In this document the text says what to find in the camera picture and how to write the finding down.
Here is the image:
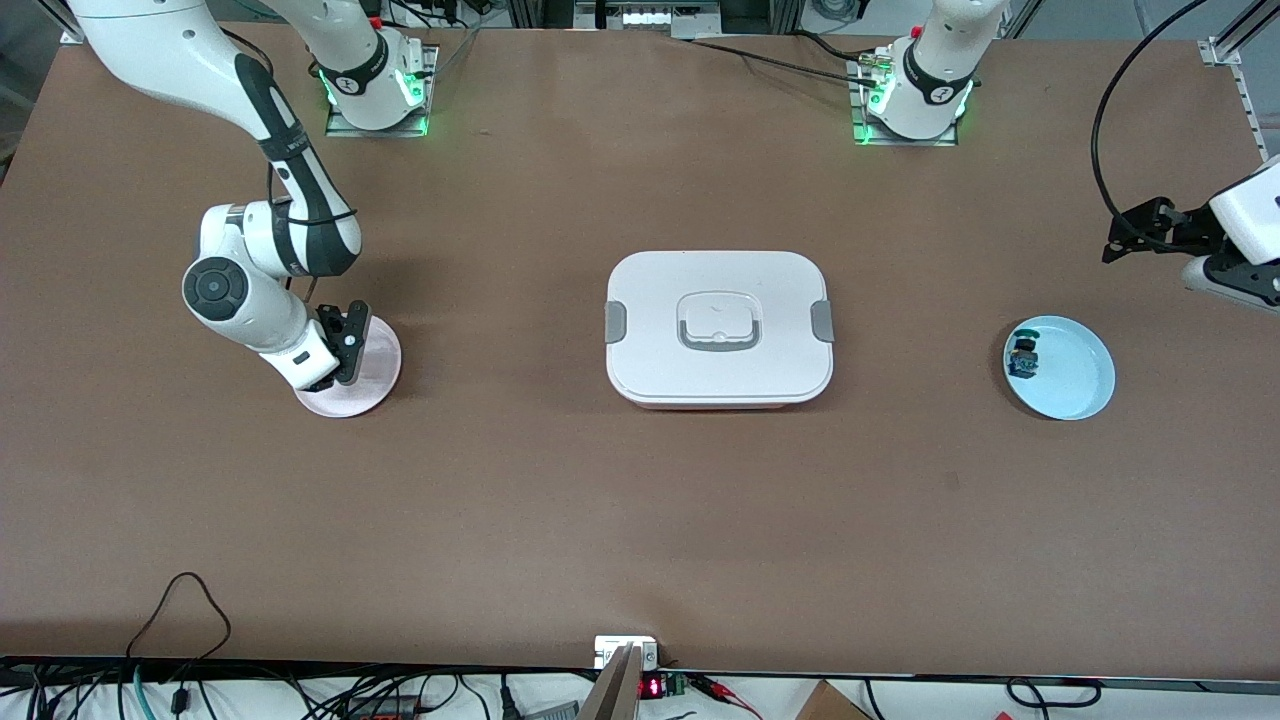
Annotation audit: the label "aluminium perforated rail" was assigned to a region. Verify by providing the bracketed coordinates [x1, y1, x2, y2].
[1198, 0, 1280, 166]

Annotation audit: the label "aluminium frame with white lights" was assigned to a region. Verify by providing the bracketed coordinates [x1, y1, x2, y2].
[575, 0, 723, 33]

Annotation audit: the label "thin black looped cable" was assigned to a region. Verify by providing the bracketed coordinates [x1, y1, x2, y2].
[125, 572, 233, 666]

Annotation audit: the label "red clip leads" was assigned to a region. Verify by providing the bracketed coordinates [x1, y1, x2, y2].
[690, 674, 763, 719]

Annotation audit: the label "small white box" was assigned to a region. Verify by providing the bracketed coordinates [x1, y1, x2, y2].
[594, 636, 659, 669]

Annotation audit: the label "black coiled cable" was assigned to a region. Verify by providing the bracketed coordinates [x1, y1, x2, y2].
[1005, 678, 1103, 709]

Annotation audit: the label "grey metal bar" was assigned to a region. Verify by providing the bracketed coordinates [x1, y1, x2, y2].
[578, 643, 643, 720]

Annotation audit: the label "brown cardboard piece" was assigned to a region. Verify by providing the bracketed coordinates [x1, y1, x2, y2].
[795, 680, 873, 720]

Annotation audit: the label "pink round plate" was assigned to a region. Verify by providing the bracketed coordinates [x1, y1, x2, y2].
[295, 318, 403, 419]

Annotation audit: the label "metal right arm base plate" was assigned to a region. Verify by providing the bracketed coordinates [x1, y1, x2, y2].
[325, 42, 441, 138]

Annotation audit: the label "black cable to base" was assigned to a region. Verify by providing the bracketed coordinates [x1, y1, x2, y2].
[688, 30, 883, 89]

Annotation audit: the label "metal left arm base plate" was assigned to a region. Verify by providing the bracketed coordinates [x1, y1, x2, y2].
[850, 45, 961, 148]

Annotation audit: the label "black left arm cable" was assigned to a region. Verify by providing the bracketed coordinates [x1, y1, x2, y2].
[1091, 0, 1213, 251]

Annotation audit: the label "white lunch box grey handle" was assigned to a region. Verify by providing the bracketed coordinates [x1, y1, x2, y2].
[604, 250, 835, 411]

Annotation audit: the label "light blue round plate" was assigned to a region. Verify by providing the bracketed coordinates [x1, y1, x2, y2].
[1002, 315, 1117, 421]

